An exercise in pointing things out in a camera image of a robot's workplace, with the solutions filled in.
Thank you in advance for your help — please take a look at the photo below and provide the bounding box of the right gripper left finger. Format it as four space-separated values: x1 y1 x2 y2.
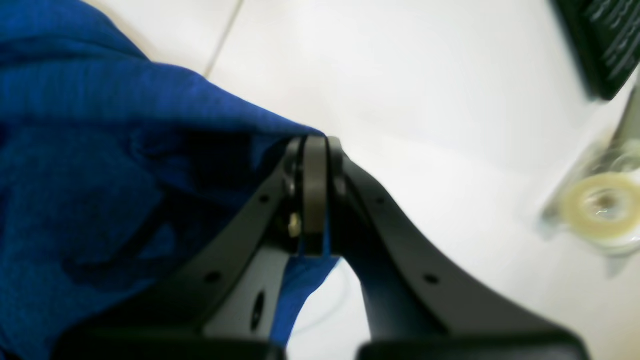
52 136 329 360

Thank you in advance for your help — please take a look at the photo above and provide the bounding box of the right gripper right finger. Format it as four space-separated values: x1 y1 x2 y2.
327 137 589 360

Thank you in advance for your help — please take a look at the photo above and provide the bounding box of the dark blue t-shirt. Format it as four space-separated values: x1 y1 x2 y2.
0 0 320 360

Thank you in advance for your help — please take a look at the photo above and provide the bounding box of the clear glass jar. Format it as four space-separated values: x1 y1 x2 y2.
541 139 640 256

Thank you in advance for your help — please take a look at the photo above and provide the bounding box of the black computer keyboard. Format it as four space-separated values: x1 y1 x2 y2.
553 0 640 101

